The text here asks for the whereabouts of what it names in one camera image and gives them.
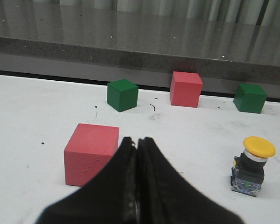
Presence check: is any pink cube near front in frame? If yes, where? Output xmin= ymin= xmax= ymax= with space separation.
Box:
xmin=63 ymin=123 xmax=119 ymax=187

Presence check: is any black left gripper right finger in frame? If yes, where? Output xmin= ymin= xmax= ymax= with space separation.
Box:
xmin=137 ymin=137 xmax=243 ymax=224

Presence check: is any green cube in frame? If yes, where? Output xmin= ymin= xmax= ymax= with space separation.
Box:
xmin=107 ymin=79 xmax=139 ymax=112
xmin=233 ymin=84 xmax=267 ymax=114

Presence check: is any green cube centre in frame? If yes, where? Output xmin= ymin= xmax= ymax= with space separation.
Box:
xmin=233 ymin=84 xmax=267 ymax=114

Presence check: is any yellow push button switch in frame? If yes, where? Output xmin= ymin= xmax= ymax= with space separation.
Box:
xmin=231 ymin=136 xmax=276 ymax=197

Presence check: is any green cube far left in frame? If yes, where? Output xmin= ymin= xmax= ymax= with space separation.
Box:
xmin=107 ymin=79 xmax=139 ymax=112

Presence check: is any pink cube by counter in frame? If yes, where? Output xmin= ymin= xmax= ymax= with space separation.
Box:
xmin=170 ymin=71 xmax=203 ymax=108

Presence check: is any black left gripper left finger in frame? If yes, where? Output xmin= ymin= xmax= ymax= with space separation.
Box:
xmin=36 ymin=137 xmax=137 ymax=224

